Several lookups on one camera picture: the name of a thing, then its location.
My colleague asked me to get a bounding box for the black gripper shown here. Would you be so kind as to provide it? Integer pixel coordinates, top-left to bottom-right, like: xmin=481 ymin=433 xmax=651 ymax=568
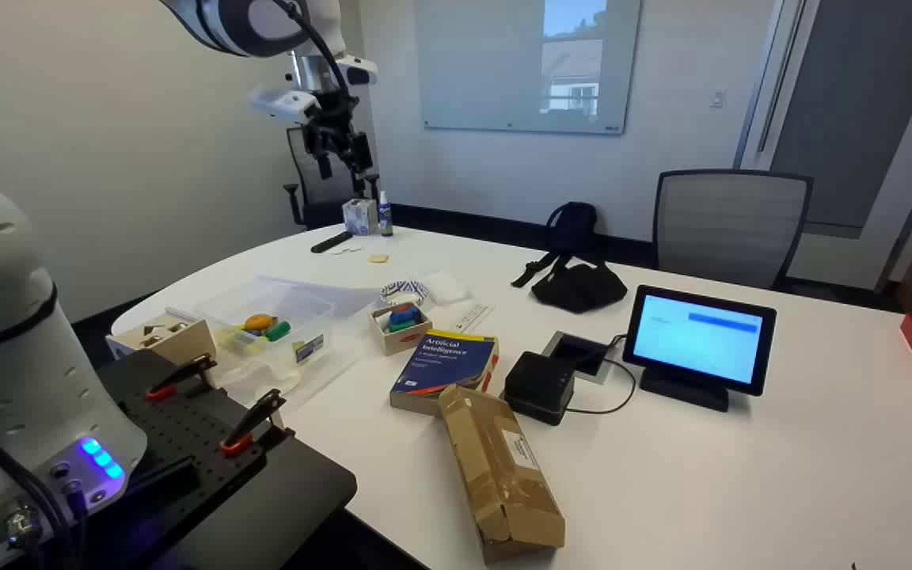
xmin=300 ymin=96 xmax=383 ymax=207

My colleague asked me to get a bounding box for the blue book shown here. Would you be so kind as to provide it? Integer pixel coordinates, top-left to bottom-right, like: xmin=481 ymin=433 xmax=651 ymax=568
xmin=387 ymin=326 xmax=500 ymax=416

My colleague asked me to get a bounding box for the white tissue box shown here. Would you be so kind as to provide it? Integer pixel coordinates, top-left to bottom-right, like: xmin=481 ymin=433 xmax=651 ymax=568
xmin=340 ymin=197 xmax=379 ymax=236

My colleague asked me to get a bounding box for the small spray bottle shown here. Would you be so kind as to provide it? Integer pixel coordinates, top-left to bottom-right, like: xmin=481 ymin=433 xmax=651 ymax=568
xmin=372 ymin=186 xmax=396 ymax=241

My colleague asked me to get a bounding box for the black remote control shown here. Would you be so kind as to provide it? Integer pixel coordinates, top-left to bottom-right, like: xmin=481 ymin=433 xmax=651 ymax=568
xmin=308 ymin=227 xmax=357 ymax=256

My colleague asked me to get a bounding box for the clear tape roll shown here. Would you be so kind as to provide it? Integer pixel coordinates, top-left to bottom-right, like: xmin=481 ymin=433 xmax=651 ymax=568
xmin=378 ymin=277 xmax=428 ymax=309

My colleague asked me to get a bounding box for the small box with coloured pieces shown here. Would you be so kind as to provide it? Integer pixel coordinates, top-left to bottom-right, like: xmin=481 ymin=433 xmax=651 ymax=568
xmin=371 ymin=298 xmax=433 ymax=359

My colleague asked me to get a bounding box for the clear plastic packet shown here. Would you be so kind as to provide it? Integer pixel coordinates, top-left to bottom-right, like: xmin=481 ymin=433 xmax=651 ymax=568
xmin=440 ymin=298 xmax=494 ymax=331

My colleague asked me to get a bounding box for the clear plastic container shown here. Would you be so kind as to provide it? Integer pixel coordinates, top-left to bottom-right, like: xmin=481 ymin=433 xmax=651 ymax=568
xmin=205 ymin=309 xmax=330 ymax=396

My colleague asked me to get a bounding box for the wooden shape sorter box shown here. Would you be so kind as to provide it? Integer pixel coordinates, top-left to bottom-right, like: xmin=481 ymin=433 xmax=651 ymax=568
xmin=105 ymin=309 xmax=218 ymax=371

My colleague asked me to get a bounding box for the black orange-tipped clamp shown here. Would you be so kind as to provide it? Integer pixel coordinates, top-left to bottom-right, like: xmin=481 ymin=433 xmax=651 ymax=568
xmin=215 ymin=385 xmax=290 ymax=459
xmin=139 ymin=351 xmax=218 ymax=404

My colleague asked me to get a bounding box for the black cube box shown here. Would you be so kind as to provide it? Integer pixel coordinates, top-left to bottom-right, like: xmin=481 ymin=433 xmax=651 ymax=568
xmin=500 ymin=347 xmax=575 ymax=427

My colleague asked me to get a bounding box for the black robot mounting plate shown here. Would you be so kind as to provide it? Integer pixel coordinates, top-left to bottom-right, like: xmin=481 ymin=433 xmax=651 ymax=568
xmin=46 ymin=345 xmax=357 ymax=570

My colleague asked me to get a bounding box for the long brown cardboard box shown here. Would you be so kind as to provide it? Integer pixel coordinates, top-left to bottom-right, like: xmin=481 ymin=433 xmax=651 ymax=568
xmin=433 ymin=384 xmax=568 ymax=563

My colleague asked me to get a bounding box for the grey mesh office chair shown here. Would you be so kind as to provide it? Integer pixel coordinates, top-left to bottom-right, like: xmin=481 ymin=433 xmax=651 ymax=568
xmin=651 ymin=168 xmax=814 ymax=292

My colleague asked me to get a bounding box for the small black touchscreen monitor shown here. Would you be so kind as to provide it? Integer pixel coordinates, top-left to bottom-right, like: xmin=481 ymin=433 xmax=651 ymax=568
xmin=619 ymin=281 xmax=779 ymax=416

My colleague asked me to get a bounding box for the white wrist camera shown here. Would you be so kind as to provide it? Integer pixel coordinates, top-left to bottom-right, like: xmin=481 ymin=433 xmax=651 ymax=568
xmin=249 ymin=85 xmax=323 ymax=134

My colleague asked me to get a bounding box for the glass wall whiteboard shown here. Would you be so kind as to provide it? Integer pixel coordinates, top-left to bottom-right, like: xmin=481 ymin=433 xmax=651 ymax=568
xmin=411 ymin=0 xmax=645 ymax=139

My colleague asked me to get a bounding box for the black strap bag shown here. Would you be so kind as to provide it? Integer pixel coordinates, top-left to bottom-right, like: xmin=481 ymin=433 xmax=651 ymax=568
xmin=509 ymin=198 xmax=630 ymax=316

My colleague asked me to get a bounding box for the table cable grommet box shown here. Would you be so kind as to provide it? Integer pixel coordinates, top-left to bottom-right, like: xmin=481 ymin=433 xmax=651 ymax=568
xmin=540 ymin=330 xmax=613 ymax=384

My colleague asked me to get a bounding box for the thin black monitor cable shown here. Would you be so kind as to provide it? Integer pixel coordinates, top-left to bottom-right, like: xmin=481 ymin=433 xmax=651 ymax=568
xmin=569 ymin=330 xmax=643 ymax=417

